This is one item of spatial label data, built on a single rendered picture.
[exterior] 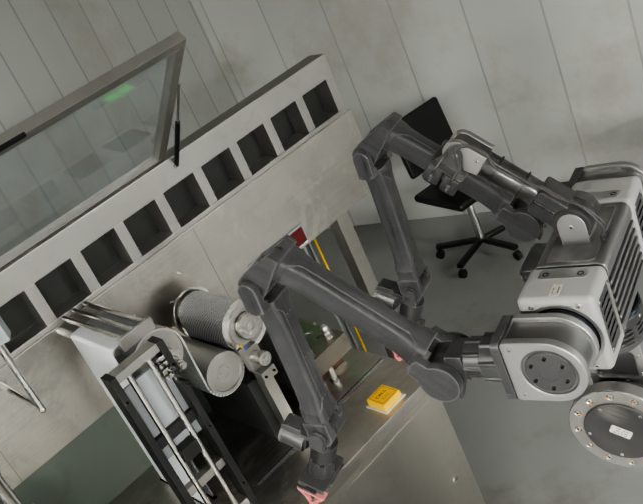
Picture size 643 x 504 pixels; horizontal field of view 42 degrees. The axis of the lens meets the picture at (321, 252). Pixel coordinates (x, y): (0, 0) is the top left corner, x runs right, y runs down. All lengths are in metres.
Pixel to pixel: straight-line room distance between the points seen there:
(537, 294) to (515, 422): 2.15
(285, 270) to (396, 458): 1.05
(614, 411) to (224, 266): 1.38
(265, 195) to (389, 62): 2.29
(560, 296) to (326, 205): 1.59
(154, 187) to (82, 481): 0.86
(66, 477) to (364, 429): 0.85
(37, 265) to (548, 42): 2.97
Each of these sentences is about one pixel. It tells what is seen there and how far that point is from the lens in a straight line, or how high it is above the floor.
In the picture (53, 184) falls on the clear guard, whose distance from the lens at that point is 2.24.
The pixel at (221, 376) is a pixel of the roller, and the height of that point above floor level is 1.17.
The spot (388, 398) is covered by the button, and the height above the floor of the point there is 0.92.
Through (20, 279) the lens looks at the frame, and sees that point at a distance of 2.37.
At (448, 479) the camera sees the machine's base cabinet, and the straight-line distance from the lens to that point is 2.64.
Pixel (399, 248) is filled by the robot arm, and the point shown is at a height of 1.39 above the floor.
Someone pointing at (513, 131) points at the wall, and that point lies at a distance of 4.81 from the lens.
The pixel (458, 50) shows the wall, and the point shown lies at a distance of 4.70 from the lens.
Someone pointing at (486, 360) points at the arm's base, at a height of 1.47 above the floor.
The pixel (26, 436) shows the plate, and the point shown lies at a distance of 2.47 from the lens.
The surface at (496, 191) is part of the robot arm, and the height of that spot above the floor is 1.51.
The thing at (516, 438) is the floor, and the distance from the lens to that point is 3.51.
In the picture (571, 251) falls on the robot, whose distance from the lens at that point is 1.54.
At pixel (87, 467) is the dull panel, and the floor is 1.04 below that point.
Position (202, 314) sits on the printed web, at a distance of 2.39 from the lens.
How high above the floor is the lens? 2.32
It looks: 25 degrees down
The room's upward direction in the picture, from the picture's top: 25 degrees counter-clockwise
